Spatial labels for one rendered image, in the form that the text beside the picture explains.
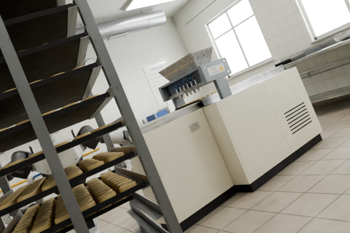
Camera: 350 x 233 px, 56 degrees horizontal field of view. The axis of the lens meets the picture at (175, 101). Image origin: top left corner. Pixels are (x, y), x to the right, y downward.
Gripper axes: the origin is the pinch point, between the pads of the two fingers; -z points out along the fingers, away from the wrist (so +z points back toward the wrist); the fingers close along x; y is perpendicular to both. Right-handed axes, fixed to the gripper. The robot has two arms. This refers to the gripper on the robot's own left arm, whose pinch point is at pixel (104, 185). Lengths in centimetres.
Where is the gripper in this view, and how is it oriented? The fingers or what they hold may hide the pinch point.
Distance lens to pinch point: 193.1
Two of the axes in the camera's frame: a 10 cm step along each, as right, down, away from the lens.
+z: 1.6, -0.5, 9.8
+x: -3.8, -9.2, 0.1
